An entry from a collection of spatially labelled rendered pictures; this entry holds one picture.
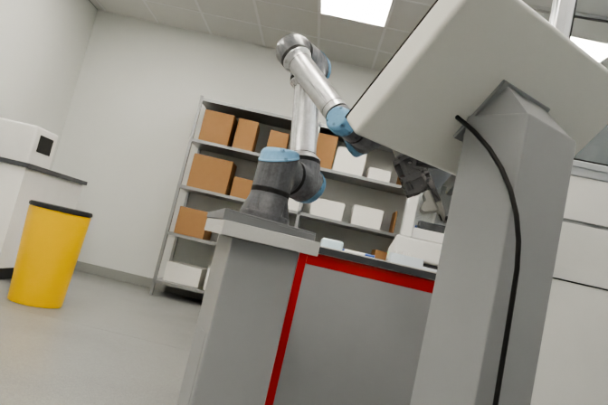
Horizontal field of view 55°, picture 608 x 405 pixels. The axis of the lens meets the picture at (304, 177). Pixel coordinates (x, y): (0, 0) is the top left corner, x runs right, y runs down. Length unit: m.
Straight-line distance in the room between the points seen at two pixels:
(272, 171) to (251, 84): 4.80
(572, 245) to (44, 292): 3.33
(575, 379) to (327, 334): 0.91
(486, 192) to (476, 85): 0.18
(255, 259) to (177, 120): 4.94
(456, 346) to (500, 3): 0.53
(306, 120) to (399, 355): 0.88
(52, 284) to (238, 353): 2.63
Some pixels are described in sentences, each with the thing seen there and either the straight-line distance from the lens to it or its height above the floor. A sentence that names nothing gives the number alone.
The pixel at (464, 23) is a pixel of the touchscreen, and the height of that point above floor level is 1.11.
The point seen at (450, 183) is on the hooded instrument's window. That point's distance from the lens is 2.89.
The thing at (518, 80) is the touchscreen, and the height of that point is 1.09.
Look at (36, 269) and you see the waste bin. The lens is 4.14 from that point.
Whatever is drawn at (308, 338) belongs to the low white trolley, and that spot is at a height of 0.43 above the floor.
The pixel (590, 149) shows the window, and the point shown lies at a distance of 1.61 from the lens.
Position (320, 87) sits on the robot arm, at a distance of 1.74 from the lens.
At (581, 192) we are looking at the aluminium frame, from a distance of 1.57.
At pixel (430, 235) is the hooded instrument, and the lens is 2.84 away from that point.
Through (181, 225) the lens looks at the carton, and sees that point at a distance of 5.89.
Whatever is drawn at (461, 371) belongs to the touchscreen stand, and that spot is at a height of 0.60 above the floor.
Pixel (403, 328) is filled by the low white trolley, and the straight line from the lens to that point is 2.15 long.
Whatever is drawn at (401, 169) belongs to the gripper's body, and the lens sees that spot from 1.73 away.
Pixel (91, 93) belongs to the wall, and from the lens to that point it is 6.85.
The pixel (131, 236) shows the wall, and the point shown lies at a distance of 6.47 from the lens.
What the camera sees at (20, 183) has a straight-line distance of 4.85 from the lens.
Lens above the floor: 0.72
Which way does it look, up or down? 7 degrees up
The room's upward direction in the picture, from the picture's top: 13 degrees clockwise
